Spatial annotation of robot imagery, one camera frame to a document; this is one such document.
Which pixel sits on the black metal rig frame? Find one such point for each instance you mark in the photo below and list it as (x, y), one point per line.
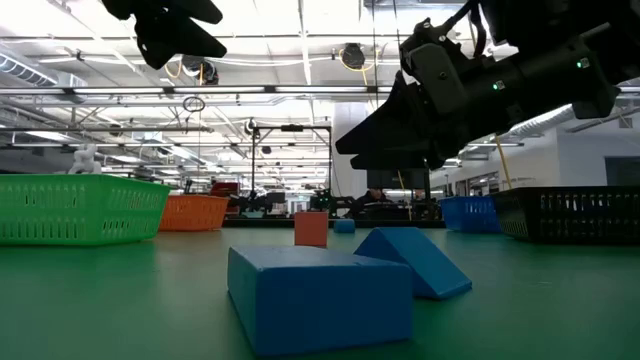
(292, 128)

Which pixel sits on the black plastic basket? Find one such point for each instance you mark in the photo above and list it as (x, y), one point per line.
(570, 215)

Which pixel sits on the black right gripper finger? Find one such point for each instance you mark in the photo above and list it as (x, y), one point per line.
(395, 161)
(390, 125)

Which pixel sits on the black monitor screen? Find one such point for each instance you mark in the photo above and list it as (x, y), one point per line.
(395, 179)

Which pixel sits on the green plastic basket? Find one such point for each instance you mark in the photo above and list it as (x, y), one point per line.
(75, 210)

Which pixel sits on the small blue foam block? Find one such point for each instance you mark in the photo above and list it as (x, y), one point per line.
(344, 226)

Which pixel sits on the white robot figure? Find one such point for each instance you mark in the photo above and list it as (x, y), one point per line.
(85, 161)

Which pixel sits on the orange plastic basket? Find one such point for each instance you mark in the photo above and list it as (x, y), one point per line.
(195, 212)

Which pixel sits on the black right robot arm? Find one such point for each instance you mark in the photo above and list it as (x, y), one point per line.
(575, 30)

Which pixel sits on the person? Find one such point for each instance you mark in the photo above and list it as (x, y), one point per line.
(376, 194)

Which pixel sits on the silver air duct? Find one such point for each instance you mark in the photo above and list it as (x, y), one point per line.
(545, 124)

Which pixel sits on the orange foam cube block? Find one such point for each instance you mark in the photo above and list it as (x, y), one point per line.
(311, 229)

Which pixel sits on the large blue rectangular foam block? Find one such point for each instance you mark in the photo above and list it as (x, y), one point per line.
(320, 300)

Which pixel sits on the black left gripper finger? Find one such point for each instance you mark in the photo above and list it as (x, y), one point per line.
(175, 42)
(200, 10)

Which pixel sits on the blue plastic basket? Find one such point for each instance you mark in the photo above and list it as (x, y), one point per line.
(470, 215)

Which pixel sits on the black background robot arm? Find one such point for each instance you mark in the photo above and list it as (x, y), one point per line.
(325, 201)
(257, 202)

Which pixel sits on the red cart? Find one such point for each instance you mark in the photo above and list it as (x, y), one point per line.
(225, 189)

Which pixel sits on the blue foam wedge block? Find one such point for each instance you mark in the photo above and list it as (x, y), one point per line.
(420, 260)

